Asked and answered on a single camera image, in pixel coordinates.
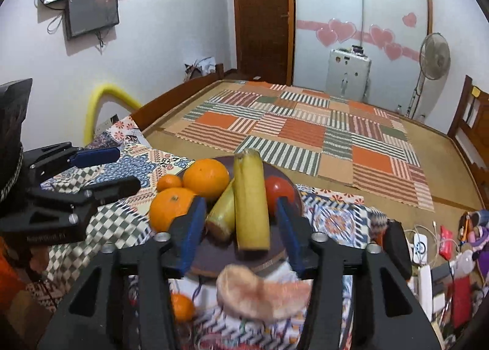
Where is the dark cloth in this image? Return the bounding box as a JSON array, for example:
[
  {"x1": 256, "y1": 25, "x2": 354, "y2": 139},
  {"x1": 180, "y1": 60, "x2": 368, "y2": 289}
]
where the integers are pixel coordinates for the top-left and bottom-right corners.
[{"x1": 0, "y1": 78, "x2": 33, "y2": 202}]

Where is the wooden bed rail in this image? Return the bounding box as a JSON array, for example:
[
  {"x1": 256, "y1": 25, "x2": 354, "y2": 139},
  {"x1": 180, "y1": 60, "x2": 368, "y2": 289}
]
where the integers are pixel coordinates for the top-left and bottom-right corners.
[{"x1": 130, "y1": 64, "x2": 224, "y2": 131}]

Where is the bag of clothes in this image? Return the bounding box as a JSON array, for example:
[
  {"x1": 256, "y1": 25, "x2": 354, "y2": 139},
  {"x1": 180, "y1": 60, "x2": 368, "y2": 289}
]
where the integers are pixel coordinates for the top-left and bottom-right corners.
[{"x1": 184, "y1": 56, "x2": 215, "y2": 80}]

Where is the yellow foam tube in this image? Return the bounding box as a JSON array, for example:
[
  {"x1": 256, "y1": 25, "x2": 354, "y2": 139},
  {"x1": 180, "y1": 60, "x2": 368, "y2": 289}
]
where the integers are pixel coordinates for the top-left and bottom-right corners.
[{"x1": 83, "y1": 84, "x2": 143, "y2": 145}]

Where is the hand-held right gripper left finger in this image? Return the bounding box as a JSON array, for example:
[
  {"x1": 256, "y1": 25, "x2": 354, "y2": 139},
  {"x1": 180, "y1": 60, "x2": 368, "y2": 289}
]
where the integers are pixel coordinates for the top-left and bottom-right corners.
[{"x1": 36, "y1": 197, "x2": 209, "y2": 350}]

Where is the wooden bed headboard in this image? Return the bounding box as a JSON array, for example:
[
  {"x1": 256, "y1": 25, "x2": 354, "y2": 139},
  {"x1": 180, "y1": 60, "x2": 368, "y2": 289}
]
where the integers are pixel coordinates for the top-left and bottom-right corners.
[{"x1": 447, "y1": 75, "x2": 489, "y2": 177}]

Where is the purple plate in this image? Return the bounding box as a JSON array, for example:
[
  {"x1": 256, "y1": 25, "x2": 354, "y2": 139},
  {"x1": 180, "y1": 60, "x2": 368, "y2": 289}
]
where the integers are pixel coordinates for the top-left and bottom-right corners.
[{"x1": 190, "y1": 155, "x2": 303, "y2": 279}]

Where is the long yellow banana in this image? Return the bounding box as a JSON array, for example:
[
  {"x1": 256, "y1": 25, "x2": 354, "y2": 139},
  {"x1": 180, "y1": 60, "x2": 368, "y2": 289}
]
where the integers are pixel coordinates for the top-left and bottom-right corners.
[{"x1": 233, "y1": 148, "x2": 271, "y2": 252}]

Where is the standing electric fan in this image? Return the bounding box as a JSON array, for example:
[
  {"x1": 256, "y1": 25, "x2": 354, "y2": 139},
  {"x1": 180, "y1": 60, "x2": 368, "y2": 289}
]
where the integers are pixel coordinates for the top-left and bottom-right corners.
[{"x1": 410, "y1": 32, "x2": 450, "y2": 118}]

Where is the small orange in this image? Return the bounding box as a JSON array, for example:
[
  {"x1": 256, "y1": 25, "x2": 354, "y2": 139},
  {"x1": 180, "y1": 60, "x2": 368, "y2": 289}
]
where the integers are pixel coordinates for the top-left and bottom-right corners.
[
  {"x1": 156, "y1": 173, "x2": 184, "y2": 193},
  {"x1": 170, "y1": 293, "x2": 196, "y2": 323}
]

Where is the floral printed quilt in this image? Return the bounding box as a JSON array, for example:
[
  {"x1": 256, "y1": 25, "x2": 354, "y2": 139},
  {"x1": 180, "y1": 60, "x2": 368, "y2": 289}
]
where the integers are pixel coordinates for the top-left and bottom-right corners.
[{"x1": 27, "y1": 115, "x2": 388, "y2": 350}]

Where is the woven bamboo mat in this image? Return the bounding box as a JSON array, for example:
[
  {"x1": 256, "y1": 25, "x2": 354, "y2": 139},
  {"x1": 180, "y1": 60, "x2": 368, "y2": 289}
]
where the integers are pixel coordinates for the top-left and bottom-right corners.
[{"x1": 143, "y1": 79, "x2": 486, "y2": 229}]

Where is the red tomato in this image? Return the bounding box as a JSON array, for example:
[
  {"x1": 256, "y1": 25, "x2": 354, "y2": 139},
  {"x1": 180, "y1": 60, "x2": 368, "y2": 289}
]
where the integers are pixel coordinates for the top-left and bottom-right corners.
[{"x1": 264, "y1": 176, "x2": 299, "y2": 218}]

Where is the white boxy appliance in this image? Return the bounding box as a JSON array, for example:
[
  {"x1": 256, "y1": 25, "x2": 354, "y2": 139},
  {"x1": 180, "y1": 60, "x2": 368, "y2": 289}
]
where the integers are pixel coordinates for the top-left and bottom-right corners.
[{"x1": 325, "y1": 46, "x2": 372, "y2": 99}]

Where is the small black monitor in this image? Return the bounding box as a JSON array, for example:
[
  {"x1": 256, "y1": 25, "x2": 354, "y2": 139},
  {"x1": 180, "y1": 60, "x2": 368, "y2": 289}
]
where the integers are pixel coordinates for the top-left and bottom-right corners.
[{"x1": 65, "y1": 0, "x2": 120, "y2": 41}]

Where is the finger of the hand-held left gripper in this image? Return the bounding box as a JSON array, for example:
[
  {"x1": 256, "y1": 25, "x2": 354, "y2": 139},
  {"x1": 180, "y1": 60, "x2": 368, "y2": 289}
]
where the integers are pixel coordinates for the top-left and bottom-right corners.
[
  {"x1": 27, "y1": 176, "x2": 142, "y2": 214},
  {"x1": 25, "y1": 142, "x2": 121, "y2": 180}
]

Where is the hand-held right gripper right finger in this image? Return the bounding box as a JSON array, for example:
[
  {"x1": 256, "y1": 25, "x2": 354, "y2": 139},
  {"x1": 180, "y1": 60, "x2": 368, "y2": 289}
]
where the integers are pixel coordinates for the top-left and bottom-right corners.
[{"x1": 275, "y1": 197, "x2": 444, "y2": 350}]

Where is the striped patchwork blanket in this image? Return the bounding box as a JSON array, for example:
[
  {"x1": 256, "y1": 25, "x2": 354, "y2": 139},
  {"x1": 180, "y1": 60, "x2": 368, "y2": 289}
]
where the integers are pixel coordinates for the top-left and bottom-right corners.
[{"x1": 162, "y1": 81, "x2": 435, "y2": 212}]

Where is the large orange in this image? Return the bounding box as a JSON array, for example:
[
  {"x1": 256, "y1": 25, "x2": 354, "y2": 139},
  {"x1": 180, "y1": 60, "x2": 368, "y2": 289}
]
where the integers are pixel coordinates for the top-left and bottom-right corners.
[
  {"x1": 149, "y1": 187, "x2": 199, "y2": 232},
  {"x1": 182, "y1": 158, "x2": 230, "y2": 200}
]

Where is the red packet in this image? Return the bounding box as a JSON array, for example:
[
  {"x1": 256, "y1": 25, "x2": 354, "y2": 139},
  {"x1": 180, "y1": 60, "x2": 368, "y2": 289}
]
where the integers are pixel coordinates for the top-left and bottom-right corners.
[{"x1": 439, "y1": 225, "x2": 460, "y2": 260}]

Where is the pink shrimp toy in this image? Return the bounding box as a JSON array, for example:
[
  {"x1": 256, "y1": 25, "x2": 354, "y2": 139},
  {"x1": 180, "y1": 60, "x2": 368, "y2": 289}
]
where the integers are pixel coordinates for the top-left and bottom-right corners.
[{"x1": 216, "y1": 264, "x2": 312, "y2": 322}]

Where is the short greenish banana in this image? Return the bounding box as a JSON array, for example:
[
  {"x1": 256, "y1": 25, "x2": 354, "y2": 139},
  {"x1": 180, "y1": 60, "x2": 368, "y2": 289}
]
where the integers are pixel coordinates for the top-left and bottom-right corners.
[{"x1": 205, "y1": 178, "x2": 237, "y2": 241}]

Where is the brown wooden door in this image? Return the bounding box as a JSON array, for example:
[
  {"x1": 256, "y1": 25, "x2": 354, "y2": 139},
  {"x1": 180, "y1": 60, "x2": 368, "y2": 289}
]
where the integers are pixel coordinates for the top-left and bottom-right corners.
[{"x1": 232, "y1": 0, "x2": 295, "y2": 85}]

